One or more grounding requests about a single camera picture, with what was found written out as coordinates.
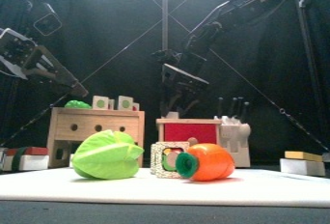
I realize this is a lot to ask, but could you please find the cucumber sushi roll piece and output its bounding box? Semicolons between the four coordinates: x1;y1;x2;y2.
93;95;111;111
117;95;135;112

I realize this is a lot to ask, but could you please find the sesame sushi roll piece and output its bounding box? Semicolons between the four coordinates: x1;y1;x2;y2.
150;141;191;180

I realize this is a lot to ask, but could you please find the yellow egg nigiri sushi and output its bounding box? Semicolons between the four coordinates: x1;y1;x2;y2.
278;150;328;178

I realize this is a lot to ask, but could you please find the small green toy vegetable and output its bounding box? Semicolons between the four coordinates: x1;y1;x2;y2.
63;99;93;110

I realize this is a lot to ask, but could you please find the red wooden toy box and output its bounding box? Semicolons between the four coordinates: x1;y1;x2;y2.
155;117;224;146

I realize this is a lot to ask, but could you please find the wooden toy stove box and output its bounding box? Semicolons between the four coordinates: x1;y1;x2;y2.
47;106;147;169

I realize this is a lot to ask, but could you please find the white toy spoon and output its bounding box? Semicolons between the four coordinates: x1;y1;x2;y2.
238;123;253;154

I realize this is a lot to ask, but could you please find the orange toy persimmon green cap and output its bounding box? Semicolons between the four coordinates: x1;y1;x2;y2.
174;142;238;182

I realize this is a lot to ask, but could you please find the white toy knife block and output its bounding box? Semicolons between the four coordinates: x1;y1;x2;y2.
213;115;253;169

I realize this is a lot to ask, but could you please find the green starfruit toy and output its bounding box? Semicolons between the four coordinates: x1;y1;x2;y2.
70;129;146;181

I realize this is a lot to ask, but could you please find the white foam board mat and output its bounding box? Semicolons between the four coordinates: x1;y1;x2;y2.
0;166;330;209

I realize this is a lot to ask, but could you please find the black handled toy knife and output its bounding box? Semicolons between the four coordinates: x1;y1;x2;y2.
217;97;225;120
241;101;252;125
237;97;245;120
229;97;238;120

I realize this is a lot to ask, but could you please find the diagonal brace cable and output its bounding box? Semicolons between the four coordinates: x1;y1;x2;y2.
126;0;330;154
0;0;217;147

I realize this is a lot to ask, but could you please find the metal frame centre pole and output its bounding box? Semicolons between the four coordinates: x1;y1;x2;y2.
162;0;170;52

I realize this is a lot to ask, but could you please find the metal frame side pole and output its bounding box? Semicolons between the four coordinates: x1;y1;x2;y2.
296;0;330;145

